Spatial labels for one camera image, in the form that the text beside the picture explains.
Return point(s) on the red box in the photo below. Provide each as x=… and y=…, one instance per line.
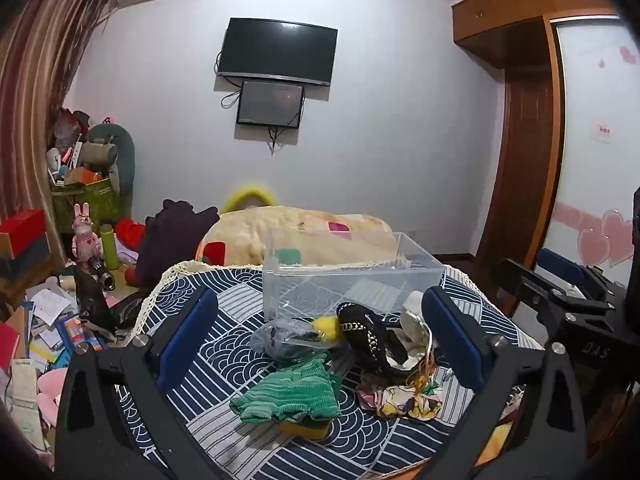
x=22, y=230

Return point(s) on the green storage bin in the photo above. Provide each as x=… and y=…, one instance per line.
x=85, y=205

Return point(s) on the grey green plush toy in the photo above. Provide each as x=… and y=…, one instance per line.
x=125, y=155

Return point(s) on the white cloth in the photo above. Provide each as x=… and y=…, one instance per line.
x=415, y=320

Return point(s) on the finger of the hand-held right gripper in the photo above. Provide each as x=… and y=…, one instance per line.
x=560, y=262
x=525, y=285

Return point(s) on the wooden wardrobe cabinet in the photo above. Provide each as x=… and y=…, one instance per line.
x=505, y=15

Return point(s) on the pile of scattered papers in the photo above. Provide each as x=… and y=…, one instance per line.
x=45, y=320

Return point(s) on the white heart sticker sliding door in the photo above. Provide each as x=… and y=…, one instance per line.
x=595, y=175

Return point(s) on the clutter heap in bin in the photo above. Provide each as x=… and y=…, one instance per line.
x=70, y=155

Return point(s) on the blue white patterned tablecloth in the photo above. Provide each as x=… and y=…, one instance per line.
x=225, y=360

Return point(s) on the dark purple cloth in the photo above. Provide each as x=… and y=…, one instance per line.
x=170, y=240

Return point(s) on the green bottle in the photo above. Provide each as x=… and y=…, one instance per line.
x=110, y=247

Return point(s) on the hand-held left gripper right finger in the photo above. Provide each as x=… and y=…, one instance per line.
x=452, y=340

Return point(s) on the clear plastic storage box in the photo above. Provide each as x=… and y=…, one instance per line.
x=350, y=280

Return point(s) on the yellow fuzzy hoop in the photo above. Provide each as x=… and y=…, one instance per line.
x=250, y=192

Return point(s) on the floral fabric scrunchie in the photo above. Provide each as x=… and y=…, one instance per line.
x=400, y=402

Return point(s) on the yellow green sponge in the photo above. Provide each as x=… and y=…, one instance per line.
x=305, y=430

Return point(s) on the pink rabbit figure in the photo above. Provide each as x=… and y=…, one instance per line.
x=85, y=237

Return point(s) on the green knitted cloth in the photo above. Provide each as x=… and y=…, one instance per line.
x=290, y=387

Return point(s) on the black flashlight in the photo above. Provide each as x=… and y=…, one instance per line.
x=102, y=274

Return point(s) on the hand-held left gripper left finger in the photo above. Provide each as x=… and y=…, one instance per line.
x=187, y=335

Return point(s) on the red cloth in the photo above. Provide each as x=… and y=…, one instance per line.
x=130, y=232

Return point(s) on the pink soft toy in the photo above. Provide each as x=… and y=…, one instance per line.
x=50, y=395

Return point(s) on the small black wall monitor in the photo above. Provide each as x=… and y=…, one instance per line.
x=270, y=104

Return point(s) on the brown wooden door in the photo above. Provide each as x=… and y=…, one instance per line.
x=520, y=175

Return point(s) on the paper note with red print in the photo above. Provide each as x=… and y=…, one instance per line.
x=604, y=132

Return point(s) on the plastic bag with dark item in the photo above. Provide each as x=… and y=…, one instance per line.
x=285, y=337

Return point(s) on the beige fleece blanket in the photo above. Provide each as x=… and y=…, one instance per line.
x=280, y=225

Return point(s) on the yellow fuzzy ball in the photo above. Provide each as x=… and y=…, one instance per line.
x=327, y=329

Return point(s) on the striped brown curtain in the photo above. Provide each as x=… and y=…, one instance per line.
x=35, y=110

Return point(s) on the black wall television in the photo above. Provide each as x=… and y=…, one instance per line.
x=277, y=50

